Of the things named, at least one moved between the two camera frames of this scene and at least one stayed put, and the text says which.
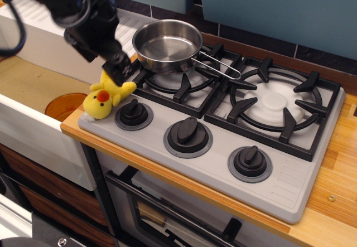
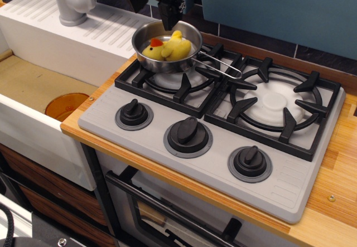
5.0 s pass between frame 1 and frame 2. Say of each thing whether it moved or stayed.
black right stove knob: stayed
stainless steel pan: stayed
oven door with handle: stayed
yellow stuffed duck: moved
